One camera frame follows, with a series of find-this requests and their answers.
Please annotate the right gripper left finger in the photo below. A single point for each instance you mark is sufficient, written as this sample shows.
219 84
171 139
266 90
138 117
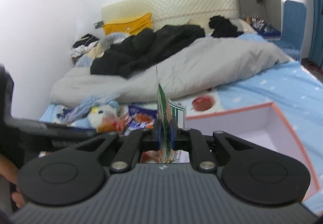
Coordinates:
151 140

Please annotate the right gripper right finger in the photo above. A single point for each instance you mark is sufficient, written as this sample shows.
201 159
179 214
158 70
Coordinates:
179 138

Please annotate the blue snack packet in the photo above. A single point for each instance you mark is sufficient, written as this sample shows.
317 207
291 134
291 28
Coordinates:
141 117

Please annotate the green white snack packet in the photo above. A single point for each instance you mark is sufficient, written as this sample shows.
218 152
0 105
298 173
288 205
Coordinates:
167 110

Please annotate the orange snack packet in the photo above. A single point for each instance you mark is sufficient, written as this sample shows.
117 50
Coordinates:
117 124

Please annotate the person's left hand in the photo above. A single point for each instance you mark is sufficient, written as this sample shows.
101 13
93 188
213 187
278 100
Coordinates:
10 172

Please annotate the white blue plush penguin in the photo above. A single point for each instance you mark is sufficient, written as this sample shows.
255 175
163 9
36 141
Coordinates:
98 113

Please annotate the grey duvet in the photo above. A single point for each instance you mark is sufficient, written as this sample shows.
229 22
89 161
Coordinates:
205 64

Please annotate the pink cardboard box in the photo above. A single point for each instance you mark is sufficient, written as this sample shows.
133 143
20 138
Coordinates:
262 124

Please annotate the black jacket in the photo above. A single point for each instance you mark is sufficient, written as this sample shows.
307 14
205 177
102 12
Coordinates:
147 48

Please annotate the pile of clothes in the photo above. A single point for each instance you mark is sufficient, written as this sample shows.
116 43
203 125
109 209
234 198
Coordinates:
82 46

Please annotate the yellow pillow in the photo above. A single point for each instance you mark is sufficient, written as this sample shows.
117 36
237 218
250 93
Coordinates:
130 25

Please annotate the black garment on pillow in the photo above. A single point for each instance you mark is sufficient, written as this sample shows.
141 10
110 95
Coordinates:
223 28

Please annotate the blue star bedsheet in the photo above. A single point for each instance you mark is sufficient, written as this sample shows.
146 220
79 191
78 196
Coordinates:
293 89

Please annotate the bedside table with bottles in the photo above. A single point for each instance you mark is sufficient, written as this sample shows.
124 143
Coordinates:
264 29

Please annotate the blue chair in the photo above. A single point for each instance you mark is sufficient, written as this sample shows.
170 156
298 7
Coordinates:
293 27

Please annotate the blue curtain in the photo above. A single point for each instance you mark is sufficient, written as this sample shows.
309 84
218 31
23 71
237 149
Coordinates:
315 54

